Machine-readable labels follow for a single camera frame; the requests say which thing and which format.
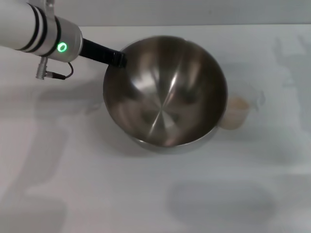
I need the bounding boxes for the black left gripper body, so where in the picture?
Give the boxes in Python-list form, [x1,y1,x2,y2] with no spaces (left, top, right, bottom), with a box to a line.
[78,38,122,66]

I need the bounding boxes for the stainless steel mixing bowl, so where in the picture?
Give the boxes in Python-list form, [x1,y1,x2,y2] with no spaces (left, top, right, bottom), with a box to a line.
[102,35,230,155]

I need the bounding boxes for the white rice grains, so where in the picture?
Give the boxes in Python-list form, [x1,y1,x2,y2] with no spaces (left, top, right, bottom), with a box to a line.
[220,97,250,130]

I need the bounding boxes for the clear plastic measuring cup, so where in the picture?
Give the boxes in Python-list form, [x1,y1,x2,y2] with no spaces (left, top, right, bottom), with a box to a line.
[218,89,266,131]

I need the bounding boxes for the left arm cable with plug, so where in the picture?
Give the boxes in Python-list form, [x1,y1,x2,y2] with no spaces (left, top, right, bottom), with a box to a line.
[35,56,75,81]

